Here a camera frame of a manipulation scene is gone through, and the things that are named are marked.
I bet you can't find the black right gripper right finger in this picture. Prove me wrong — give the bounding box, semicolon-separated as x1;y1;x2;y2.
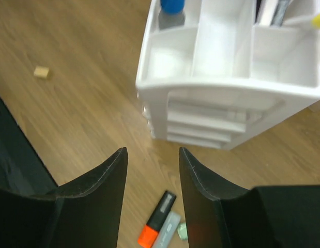
179;147;320;247

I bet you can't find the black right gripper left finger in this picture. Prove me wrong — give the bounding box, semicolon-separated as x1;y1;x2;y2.
0;147;128;247

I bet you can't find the blue grey glue stick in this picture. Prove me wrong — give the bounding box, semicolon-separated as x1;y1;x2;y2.
158;0;185;30

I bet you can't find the yellow capped white marker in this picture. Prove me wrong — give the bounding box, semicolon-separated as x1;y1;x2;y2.
282;13;320;29

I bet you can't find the pink capped white marker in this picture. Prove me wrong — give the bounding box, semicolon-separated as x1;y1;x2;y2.
270;0;292;27

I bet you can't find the small green highlighter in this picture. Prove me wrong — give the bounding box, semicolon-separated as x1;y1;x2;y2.
177;223;188;240

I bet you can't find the grey green highlighter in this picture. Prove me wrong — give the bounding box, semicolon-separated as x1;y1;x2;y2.
152;211;181;248

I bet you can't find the black orange highlighter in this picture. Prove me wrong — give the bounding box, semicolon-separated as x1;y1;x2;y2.
138;190;177;248

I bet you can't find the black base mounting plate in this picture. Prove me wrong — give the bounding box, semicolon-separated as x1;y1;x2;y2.
0;97;58;196

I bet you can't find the white drawer organizer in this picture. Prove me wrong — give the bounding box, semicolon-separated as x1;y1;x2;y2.
135;1;320;150

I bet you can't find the small tan eraser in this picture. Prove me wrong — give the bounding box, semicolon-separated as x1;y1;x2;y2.
33;66;50;79

